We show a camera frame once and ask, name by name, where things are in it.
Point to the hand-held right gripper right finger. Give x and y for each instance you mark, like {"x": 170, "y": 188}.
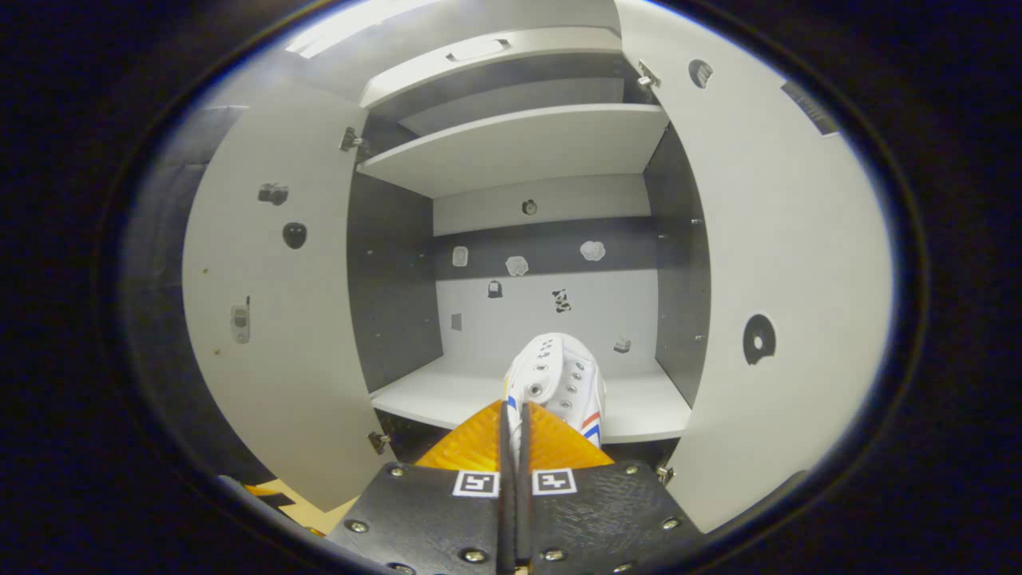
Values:
{"x": 599, "y": 519}

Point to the white striped shoe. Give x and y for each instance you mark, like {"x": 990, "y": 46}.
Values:
{"x": 559, "y": 375}

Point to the white shoe cabinet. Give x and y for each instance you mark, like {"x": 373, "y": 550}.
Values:
{"x": 479, "y": 319}

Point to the ceiling light panel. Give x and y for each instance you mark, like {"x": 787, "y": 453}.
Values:
{"x": 351, "y": 28}

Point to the metal door hinge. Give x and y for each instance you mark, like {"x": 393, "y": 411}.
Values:
{"x": 350, "y": 140}
{"x": 664, "y": 474}
{"x": 647, "y": 77}
{"x": 378, "y": 442}

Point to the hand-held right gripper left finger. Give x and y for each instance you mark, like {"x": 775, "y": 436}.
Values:
{"x": 431, "y": 511}

